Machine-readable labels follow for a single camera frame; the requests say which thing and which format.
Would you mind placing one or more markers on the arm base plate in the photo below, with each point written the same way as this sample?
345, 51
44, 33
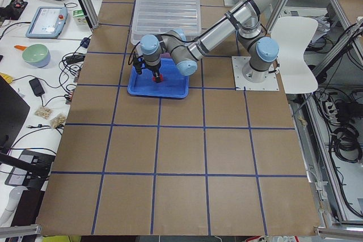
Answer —
248, 79

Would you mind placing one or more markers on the green white carton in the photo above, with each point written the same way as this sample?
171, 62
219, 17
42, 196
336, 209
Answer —
79, 17

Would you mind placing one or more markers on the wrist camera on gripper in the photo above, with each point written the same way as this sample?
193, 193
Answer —
138, 65

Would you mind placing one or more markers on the black power adapter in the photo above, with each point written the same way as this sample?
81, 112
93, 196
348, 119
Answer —
36, 87

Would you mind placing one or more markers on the red block from tray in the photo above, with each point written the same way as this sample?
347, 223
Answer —
160, 78

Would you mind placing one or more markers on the green bowl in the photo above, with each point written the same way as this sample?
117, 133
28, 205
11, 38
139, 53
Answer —
37, 55

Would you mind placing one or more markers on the clear plastic box lid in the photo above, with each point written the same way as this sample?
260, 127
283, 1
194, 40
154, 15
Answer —
160, 16

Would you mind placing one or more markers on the near teach pendant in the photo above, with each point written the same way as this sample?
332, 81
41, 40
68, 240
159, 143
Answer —
47, 23

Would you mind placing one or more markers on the white chair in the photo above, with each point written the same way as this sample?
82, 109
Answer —
293, 35

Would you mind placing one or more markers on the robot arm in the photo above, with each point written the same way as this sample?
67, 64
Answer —
242, 20

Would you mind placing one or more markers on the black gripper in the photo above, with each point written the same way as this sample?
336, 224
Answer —
155, 69

